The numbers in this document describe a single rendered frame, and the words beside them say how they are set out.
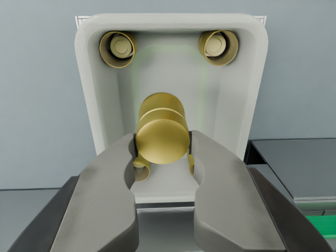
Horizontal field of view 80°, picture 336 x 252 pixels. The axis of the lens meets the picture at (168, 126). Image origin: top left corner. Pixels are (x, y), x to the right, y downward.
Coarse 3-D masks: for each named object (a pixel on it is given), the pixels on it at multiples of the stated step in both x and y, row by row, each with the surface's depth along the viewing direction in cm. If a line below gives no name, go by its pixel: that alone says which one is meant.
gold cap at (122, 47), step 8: (112, 32) 20; (120, 32) 20; (128, 32) 22; (104, 40) 21; (112, 40) 22; (120, 40) 22; (128, 40) 22; (136, 40) 24; (104, 48) 22; (112, 48) 22; (120, 48) 23; (128, 48) 23; (136, 48) 23; (104, 56) 21; (112, 56) 23; (120, 56) 23; (128, 56) 25; (112, 64) 21; (120, 64) 22; (128, 64) 21
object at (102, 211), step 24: (120, 144) 11; (96, 168) 10; (120, 168) 10; (96, 192) 8; (120, 192) 8; (72, 216) 7; (96, 216) 7; (120, 216) 7; (72, 240) 7; (96, 240) 6; (120, 240) 7
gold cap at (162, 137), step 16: (160, 96) 15; (144, 112) 13; (160, 112) 12; (176, 112) 13; (144, 128) 12; (160, 128) 12; (176, 128) 12; (144, 144) 12; (160, 144) 12; (176, 144) 12; (160, 160) 13; (176, 160) 13
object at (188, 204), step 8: (80, 16) 18; (88, 16) 18; (256, 16) 18; (264, 16) 18; (264, 24) 18; (136, 208) 32; (144, 208) 32; (152, 208) 32; (160, 208) 33; (168, 208) 33
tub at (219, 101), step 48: (96, 48) 20; (144, 48) 24; (192, 48) 25; (240, 48) 21; (96, 96) 20; (144, 96) 27; (192, 96) 28; (240, 96) 22; (96, 144) 22; (240, 144) 23; (144, 192) 27; (192, 192) 27
